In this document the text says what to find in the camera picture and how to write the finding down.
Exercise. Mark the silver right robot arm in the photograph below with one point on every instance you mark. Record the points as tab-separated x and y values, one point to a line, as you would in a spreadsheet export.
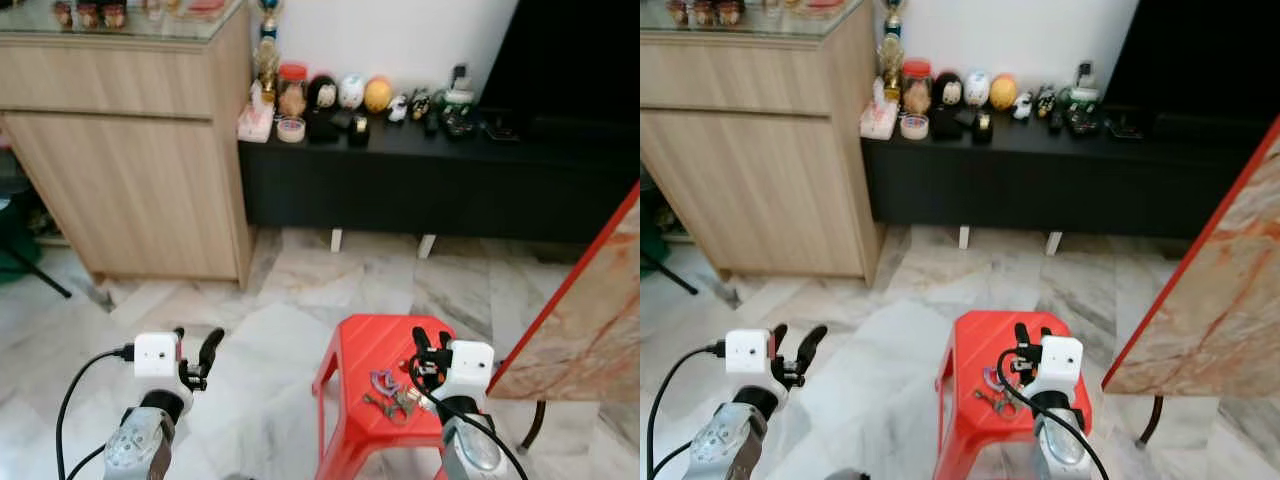
1060	440
470	445

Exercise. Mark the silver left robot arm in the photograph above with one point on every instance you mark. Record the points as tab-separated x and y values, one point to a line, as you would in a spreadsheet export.
140	445
732	440

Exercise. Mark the bunch of keys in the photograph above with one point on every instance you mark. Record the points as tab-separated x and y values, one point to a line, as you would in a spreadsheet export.
995	392
388	398

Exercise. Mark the red plastic stool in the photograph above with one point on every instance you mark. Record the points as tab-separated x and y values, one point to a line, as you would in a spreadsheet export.
360	345
975	340

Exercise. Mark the white sideboard leg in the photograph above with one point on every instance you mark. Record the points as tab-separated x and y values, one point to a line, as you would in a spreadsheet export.
427	246
964	237
336	240

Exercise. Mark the dark curved table leg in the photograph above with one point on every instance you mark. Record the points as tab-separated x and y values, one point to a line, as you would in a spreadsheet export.
535	425
1153	420

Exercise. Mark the black rod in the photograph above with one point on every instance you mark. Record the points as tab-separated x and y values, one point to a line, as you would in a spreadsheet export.
40	275
672	274

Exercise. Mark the marble table with red edge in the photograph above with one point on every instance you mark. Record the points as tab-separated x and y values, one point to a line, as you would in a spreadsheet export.
585	330
1210	290

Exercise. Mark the black low sideboard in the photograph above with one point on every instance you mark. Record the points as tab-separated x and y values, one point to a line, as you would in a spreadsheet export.
440	190
1050	185

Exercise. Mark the light wooden cabinet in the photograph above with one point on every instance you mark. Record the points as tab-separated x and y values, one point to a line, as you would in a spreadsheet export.
770	170
130	170

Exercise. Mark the green object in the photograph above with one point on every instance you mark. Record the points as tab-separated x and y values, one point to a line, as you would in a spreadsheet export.
15	240

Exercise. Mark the small black box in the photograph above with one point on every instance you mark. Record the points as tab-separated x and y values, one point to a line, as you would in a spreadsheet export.
982	127
358	131

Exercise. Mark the pink box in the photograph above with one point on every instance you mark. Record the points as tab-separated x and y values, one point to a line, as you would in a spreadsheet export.
878	118
255	122

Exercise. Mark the small white toy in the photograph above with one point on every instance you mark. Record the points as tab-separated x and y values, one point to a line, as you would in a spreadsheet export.
397	108
1021	104

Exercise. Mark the yellow egg figurine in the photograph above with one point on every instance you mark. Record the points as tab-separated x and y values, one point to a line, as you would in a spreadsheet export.
1003	92
378	95

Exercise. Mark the white egg figurine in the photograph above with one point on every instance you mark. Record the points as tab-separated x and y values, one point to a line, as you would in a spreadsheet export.
977	88
351	91

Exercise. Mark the black and white figurine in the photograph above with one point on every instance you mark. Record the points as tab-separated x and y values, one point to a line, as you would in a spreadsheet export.
948	90
322	93

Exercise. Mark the jar with red lid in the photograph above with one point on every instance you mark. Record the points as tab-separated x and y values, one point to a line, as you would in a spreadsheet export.
292	92
917	88

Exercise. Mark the gold trophy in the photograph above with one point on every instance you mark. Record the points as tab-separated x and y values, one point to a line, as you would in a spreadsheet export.
267	55
891	52

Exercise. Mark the black television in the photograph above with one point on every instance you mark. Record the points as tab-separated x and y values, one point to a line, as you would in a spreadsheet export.
1190	50
570	60

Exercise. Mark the small brown figurine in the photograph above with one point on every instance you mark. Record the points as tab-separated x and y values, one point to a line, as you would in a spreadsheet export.
678	11
703	12
62	13
729	12
113	15
87	14

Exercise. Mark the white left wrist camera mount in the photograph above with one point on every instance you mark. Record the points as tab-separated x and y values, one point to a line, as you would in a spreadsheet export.
155	354
747	351

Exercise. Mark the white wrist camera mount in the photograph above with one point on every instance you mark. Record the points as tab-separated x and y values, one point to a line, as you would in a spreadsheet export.
1060	362
747	351
471	365
155	354

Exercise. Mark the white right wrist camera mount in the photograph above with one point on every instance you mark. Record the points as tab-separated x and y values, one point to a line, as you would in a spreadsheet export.
471	365
1060	362

